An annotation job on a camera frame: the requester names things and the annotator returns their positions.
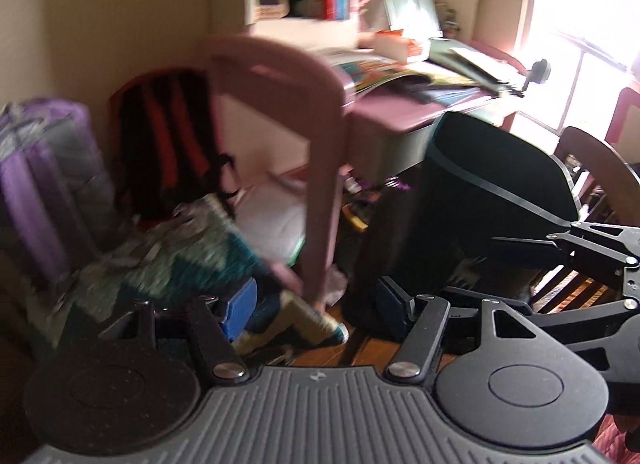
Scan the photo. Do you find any purple grey backpack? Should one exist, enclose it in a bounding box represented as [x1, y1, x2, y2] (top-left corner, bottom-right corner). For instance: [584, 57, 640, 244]
[1, 98, 120, 294]

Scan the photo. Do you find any dark wooden chair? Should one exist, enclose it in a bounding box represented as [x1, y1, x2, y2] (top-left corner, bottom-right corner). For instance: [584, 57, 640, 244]
[530, 126, 639, 314]

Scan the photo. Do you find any teal zigzag quilt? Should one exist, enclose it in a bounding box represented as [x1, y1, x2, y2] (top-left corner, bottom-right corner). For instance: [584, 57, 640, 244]
[25, 197, 349, 360]

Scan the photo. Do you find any white digital timer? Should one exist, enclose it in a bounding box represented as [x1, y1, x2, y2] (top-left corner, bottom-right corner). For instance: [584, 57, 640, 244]
[253, 0, 290, 21]

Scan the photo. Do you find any orange white tissue pack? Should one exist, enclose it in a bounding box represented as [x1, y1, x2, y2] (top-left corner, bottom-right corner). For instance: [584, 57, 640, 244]
[373, 30, 431, 64]

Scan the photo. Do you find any green book stand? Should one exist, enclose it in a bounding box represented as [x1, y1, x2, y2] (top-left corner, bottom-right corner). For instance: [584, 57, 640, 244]
[383, 0, 524, 97]

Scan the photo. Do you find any black desk clamp knob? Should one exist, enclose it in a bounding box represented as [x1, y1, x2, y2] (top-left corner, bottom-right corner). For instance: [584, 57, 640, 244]
[522, 59, 551, 93]

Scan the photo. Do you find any pink study desk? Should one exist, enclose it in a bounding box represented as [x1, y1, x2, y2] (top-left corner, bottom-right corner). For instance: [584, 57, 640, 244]
[200, 33, 532, 313]

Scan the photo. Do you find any pink white board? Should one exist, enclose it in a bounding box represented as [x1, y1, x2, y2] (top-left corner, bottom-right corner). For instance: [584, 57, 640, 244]
[605, 87, 640, 164]

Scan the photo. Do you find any colourful open picture book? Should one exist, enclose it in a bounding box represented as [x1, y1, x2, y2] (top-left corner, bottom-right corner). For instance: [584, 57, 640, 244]
[326, 54, 480, 97]

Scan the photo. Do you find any white paper sheet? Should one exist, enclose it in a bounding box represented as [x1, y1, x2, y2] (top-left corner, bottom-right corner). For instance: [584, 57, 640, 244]
[235, 174, 307, 266]

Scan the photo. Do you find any red black backpack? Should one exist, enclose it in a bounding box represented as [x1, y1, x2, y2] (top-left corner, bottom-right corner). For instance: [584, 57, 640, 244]
[108, 67, 238, 223]

